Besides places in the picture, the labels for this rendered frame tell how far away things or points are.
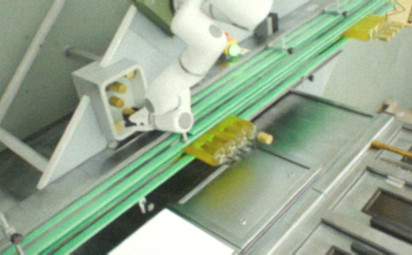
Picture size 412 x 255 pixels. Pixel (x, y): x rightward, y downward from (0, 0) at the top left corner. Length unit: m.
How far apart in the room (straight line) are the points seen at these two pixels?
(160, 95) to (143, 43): 0.44
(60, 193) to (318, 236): 0.83
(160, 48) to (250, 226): 0.71
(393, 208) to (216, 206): 0.59
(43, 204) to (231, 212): 0.60
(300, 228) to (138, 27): 0.86
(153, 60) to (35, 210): 0.65
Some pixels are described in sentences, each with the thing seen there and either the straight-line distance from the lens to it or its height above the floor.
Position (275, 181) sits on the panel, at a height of 1.22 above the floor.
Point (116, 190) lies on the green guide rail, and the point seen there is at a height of 0.95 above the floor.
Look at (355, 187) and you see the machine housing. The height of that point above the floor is 1.45.
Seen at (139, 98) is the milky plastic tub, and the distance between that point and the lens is 1.58.
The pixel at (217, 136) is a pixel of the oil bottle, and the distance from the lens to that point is 1.60.
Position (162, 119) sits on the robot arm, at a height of 1.05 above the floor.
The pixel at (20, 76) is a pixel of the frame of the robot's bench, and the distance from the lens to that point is 2.01.
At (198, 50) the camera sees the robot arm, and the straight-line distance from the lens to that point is 1.08.
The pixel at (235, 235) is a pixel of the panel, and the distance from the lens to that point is 1.45.
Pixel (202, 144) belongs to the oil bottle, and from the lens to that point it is 1.57.
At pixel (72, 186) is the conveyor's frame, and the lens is 1.49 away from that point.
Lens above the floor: 1.96
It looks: 38 degrees down
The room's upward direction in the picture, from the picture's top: 112 degrees clockwise
